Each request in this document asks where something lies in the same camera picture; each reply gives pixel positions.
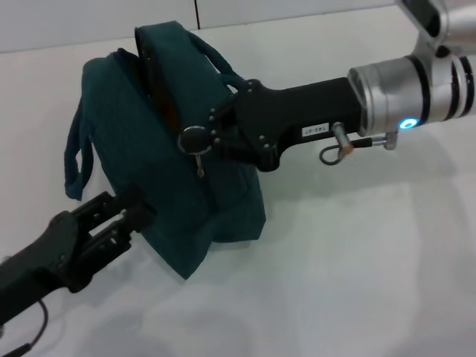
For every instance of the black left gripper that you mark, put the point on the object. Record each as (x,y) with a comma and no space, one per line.
(37,260)

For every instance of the dark teal insulated bag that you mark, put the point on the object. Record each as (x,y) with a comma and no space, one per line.
(122,148)

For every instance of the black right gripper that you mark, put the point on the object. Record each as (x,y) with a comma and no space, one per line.
(294,111)

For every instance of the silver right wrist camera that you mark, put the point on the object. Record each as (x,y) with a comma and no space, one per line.
(424,16)

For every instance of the silver metal pin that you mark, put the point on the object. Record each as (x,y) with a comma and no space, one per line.
(342,137)

